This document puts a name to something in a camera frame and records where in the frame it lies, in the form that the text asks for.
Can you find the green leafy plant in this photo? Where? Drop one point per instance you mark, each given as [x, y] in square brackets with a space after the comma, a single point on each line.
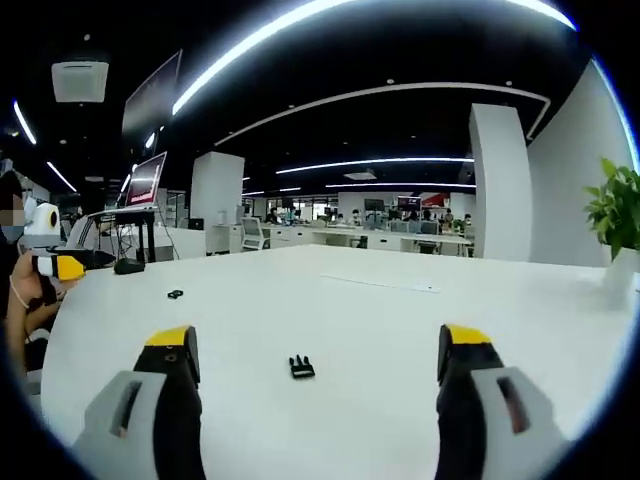
[615, 210]

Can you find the white standing desk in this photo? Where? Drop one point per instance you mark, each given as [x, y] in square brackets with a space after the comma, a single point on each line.
[131, 217]

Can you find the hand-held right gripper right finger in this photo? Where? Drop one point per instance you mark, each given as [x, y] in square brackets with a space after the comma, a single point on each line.
[460, 430]

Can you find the white mesh office chair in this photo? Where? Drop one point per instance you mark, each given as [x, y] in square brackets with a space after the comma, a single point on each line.
[253, 232]

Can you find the person's left hand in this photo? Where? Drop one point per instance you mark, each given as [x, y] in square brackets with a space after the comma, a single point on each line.
[27, 280]

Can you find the small black pouch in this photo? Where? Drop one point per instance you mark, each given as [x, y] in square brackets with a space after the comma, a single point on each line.
[129, 266]

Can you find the dark hanging screen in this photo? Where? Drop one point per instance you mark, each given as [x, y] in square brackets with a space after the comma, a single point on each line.
[152, 100]

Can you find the open laptop with red screen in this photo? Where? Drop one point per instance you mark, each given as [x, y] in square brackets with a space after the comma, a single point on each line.
[145, 182]

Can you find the long ceiling light strip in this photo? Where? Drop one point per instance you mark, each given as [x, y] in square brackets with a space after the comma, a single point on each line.
[280, 45]

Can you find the black pronged plastic buckle part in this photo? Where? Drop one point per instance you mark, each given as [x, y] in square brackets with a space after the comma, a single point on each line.
[301, 370]

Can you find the person's head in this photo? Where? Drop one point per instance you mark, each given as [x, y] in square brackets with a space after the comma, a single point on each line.
[7, 187]

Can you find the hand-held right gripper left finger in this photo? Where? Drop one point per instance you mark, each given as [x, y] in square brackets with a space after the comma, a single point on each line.
[175, 430]

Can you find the black plastic buckle socket part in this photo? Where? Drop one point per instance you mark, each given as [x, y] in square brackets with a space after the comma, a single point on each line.
[175, 294]

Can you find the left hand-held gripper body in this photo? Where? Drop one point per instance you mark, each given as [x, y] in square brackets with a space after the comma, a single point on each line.
[37, 225]

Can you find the blue face mask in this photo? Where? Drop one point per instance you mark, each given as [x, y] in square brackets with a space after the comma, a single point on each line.
[14, 233]

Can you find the white plant pot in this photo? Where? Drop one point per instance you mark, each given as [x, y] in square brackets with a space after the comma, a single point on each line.
[622, 280]

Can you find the long white office desk row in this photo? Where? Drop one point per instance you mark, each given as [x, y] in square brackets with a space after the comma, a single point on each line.
[380, 237]

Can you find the ceiling air conditioner vent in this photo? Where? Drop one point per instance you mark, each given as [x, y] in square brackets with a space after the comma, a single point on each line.
[80, 80]

